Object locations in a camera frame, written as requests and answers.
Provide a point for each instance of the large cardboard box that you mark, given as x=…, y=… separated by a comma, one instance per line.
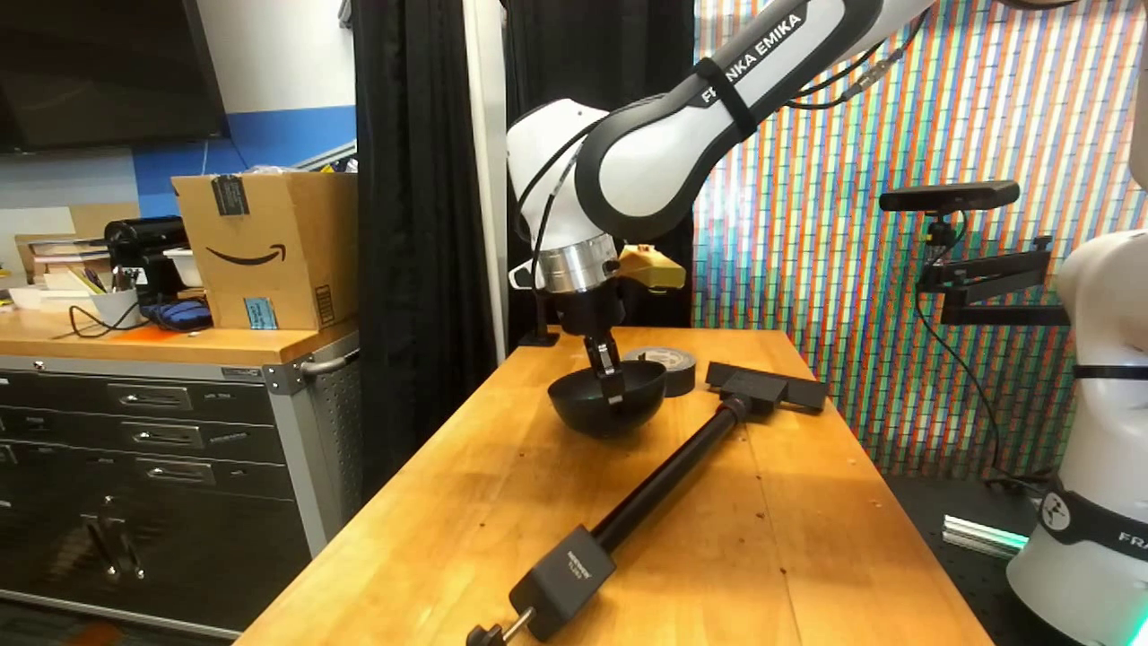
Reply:
x=269, y=242

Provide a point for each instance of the tool cabinet with wooden top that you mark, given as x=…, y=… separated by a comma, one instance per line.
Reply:
x=179, y=449

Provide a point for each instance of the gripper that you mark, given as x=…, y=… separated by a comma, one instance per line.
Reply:
x=590, y=309

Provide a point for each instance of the camera on mount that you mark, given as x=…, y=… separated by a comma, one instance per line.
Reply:
x=951, y=196

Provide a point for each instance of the colourful patterned backdrop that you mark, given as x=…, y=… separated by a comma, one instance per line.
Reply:
x=807, y=224

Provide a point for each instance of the black clamp foot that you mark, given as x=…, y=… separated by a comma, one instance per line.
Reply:
x=538, y=334

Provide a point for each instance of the black wall screen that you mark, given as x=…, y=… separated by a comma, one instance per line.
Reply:
x=99, y=63

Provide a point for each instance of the white container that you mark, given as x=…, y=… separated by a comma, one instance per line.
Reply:
x=186, y=267

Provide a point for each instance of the black clamp pole mount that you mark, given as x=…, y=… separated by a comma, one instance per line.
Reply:
x=664, y=480

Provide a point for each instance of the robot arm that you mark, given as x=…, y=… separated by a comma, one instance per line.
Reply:
x=646, y=161

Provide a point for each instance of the white cup with pens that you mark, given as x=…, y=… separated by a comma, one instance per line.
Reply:
x=117, y=307

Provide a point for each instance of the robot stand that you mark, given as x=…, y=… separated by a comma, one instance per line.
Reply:
x=973, y=588

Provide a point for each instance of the black bowl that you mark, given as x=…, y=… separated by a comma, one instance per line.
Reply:
x=583, y=411

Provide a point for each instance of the roll of black tape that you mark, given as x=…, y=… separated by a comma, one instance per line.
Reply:
x=674, y=368

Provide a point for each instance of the stack of books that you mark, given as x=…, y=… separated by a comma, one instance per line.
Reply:
x=54, y=265

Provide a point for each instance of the black kitchen appliance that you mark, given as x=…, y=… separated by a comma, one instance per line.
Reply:
x=143, y=238

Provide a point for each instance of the silver aluminium bars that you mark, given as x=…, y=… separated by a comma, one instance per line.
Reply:
x=982, y=534

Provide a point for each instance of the small cardboard box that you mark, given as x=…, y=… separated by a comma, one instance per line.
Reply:
x=103, y=220

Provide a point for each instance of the black curtain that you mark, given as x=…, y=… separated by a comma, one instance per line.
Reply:
x=417, y=224
x=574, y=54

